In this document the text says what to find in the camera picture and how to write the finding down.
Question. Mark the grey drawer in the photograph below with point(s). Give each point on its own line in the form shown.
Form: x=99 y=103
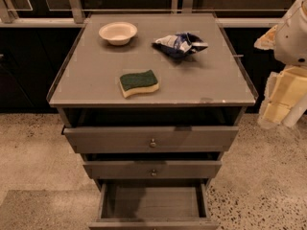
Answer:
x=170 y=169
x=141 y=139
x=153 y=205

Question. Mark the grey middle drawer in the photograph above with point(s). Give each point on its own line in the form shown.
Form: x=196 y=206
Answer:
x=170 y=169

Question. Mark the white pipe post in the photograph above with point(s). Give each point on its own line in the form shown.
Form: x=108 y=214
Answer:
x=296 y=112

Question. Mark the grey top drawer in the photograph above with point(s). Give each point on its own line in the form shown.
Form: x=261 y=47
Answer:
x=141 y=139

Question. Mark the green yellow sponge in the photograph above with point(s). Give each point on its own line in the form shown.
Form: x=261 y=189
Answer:
x=138 y=83

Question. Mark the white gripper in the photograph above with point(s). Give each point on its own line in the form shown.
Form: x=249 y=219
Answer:
x=292 y=43

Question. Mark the white paper bowl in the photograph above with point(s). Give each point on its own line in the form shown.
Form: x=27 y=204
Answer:
x=118 y=33

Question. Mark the grey drawer cabinet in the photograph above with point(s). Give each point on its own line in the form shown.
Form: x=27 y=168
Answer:
x=151 y=102

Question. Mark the metal railing frame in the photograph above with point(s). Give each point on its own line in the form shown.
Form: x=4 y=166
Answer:
x=74 y=13

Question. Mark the crumpled blue chip bag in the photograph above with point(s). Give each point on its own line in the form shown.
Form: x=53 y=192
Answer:
x=180 y=45

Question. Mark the grey bottom drawer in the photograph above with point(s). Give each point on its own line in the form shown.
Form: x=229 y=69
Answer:
x=153 y=205

